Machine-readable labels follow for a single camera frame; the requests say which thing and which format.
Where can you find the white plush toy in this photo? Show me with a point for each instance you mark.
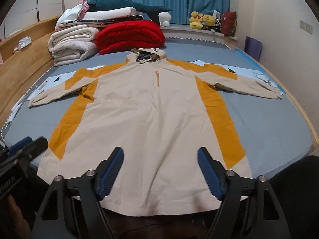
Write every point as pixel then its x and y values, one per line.
pixel 164 19

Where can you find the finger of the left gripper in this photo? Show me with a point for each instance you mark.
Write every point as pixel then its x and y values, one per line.
pixel 33 150
pixel 18 146

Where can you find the white wall switch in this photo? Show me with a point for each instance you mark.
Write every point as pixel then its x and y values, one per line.
pixel 306 27

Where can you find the tissue pack on headboard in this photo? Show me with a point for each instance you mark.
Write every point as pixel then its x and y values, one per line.
pixel 24 42

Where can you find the red folded blanket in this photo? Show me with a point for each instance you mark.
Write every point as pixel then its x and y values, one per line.
pixel 128 35

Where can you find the white wardrobe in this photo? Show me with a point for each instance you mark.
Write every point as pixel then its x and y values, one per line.
pixel 27 12

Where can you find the purple bag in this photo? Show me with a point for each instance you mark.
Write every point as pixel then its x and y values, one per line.
pixel 253 47

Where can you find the wooden bed headboard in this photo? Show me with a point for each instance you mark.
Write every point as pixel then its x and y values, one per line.
pixel 23 68

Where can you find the grey printed bed sheet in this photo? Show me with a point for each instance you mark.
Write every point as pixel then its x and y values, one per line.
pixel 273 133

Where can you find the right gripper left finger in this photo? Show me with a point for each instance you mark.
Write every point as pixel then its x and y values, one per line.
pixel 71 207

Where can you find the cream folded blanket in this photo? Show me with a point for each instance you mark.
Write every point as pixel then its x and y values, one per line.
pixel 73 44

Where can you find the beige and orange hooded jacket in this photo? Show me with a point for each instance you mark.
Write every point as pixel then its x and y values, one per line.
pixel 161 112

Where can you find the yellow plush toy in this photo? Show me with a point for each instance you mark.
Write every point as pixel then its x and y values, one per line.
pixel 201 21

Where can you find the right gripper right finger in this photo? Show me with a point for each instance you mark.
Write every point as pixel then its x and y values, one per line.
pixel 249 207

